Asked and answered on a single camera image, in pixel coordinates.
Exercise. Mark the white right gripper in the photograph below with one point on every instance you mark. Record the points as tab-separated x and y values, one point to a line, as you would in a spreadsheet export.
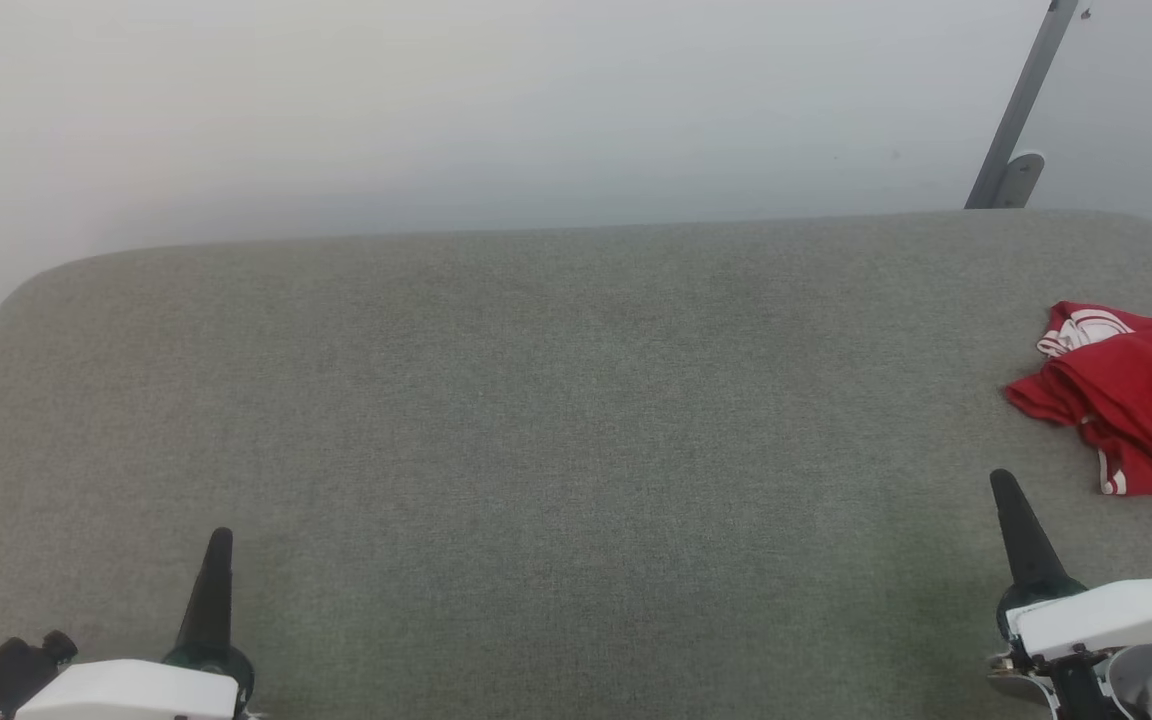
1106	615

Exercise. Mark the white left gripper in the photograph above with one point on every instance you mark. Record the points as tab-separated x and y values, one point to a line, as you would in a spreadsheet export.
126	690

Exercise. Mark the red and white basketball jersey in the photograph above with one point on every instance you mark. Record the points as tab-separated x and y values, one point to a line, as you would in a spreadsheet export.
1136	400

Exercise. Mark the grey fabric sofa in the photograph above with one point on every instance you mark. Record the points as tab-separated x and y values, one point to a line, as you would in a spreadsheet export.
536	450

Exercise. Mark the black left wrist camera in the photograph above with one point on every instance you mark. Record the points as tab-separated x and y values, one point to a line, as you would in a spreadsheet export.
11	670

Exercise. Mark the grey metal wall bar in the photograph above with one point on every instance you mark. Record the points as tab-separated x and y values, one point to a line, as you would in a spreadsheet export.
1021	100

